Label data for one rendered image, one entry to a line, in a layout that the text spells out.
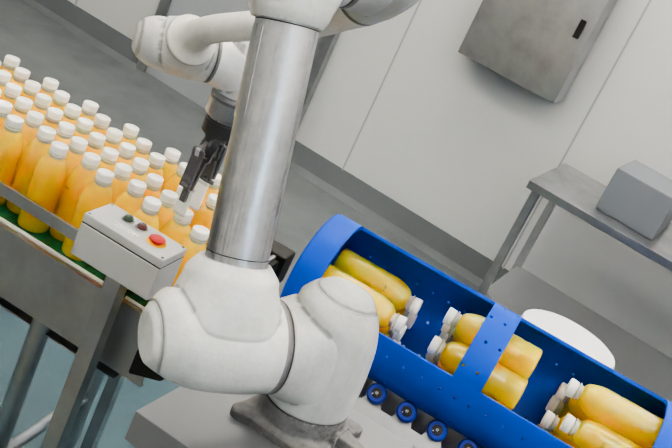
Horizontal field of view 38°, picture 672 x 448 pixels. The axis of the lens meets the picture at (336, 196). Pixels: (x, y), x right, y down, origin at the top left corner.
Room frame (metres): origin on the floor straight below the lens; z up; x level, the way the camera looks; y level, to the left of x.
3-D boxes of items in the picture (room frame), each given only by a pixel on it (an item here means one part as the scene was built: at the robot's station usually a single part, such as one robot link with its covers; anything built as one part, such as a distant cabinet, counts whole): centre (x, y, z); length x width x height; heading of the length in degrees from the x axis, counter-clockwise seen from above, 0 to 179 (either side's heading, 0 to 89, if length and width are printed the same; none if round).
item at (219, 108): (1.96, 0.29, 1.38); 0.09 x 0.09 x 0.06
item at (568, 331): (2.44, -0.74, 1.03); 0.28 x 0.28 x 0.01
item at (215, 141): (1.96, 0.29, 1.30); 0.08 x 0.07 x 0.09; 167
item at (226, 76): (1.96, 0.30, 1.48); 0.13 x 0.11 x 0.16; 120
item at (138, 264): (1.81, 0.34, 1.05); 0.20 x 0.10 x 0.10; 77
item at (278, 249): (2.25, 0.07, 0.95); 0.10 x 0.07 x 0.10; 167
